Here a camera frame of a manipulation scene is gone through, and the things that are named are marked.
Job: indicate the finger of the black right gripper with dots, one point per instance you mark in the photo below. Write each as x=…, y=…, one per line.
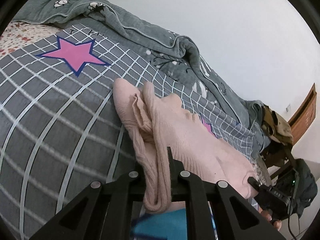
x=256, y=185

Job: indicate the grey-green quilted blanket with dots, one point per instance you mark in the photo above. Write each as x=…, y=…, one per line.
x=140, y=25

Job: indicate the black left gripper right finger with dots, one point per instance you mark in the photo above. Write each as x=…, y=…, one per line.
x=216, y=211

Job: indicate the blue object below gripper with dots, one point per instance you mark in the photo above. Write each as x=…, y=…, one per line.
x=169, y=225

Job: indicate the wooden door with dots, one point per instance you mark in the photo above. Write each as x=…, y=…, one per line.
x=304, y=116

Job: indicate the person's right hand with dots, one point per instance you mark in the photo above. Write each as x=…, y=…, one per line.
x=276, y=223

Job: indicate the grey checked duvet with stars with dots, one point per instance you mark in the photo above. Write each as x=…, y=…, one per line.
x=59, y=127

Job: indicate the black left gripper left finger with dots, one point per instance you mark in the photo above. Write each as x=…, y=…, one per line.
x=100, y=211

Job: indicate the dark wooden chair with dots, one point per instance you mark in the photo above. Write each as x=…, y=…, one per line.
x=279, y=155

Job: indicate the floral bed sheet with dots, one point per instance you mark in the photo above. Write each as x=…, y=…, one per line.
x=19, y=34

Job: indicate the white wall switch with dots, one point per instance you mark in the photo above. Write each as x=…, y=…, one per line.
x=288, y=108

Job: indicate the brown camouflage garment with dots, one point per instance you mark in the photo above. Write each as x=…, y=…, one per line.
x=276, y=127

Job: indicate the pink knitted sweater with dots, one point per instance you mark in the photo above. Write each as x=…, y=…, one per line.
x=161, y=129

